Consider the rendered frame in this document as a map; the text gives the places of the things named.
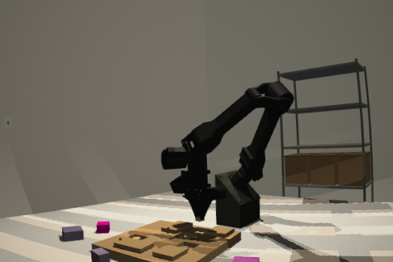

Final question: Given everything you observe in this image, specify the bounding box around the pink cube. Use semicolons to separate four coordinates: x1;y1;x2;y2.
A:
232;256;260;262

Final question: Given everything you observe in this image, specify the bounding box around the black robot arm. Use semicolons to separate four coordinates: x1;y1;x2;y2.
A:
161;82;294;193

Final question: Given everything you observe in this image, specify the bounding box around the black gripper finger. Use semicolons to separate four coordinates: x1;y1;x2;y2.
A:
182;193;200;217
194;198;212;220

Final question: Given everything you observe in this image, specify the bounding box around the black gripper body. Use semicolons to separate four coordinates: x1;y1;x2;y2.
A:
184;167;226;201

